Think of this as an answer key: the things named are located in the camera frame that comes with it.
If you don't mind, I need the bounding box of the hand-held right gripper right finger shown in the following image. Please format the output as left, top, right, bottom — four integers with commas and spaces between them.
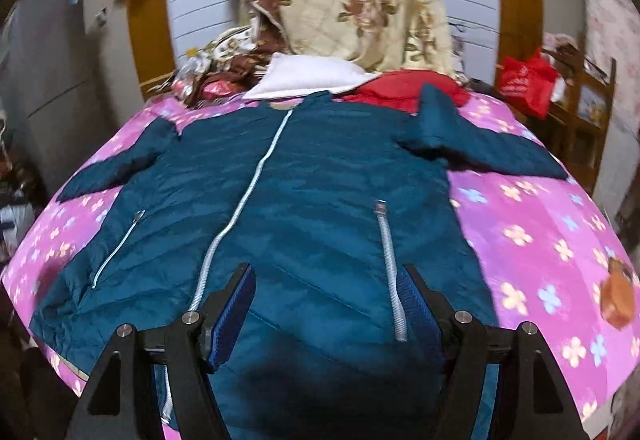
396, 263, 591, 440

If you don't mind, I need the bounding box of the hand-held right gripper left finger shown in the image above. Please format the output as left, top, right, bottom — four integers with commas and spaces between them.
65, 263, 257, 440

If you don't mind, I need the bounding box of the teal puffer jacket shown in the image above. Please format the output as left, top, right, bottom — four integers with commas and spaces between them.
29, 84, 569, 440

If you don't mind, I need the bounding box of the pink floral bed sheet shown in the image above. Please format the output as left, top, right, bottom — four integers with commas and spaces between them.
0, 89, 640, 440

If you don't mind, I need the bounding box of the orange snack packet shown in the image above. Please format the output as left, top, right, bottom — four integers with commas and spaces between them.
600, 257, 639, 329

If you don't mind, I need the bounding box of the red ruffled pillow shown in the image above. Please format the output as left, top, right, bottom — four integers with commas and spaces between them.
342, 69, 470, 114

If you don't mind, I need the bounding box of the red shopping bag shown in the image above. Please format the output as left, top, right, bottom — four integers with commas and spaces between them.
495, 48, 557, 117

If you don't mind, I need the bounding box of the white pillow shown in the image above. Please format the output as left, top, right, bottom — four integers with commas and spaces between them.
242, 52, 382, 101

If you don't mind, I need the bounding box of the brown floral blanket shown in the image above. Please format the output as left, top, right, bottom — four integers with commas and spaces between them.
172, 0, 293, 108

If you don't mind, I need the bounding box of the wooden shelf rack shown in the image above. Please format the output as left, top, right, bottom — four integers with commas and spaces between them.
542, 48, 617, 196

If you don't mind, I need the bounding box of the grey refrigerator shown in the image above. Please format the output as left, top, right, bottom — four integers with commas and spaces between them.
2, 0, 96, 208

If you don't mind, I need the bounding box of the pink floral curtain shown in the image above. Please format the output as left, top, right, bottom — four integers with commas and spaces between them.
575, 0, 640, 221

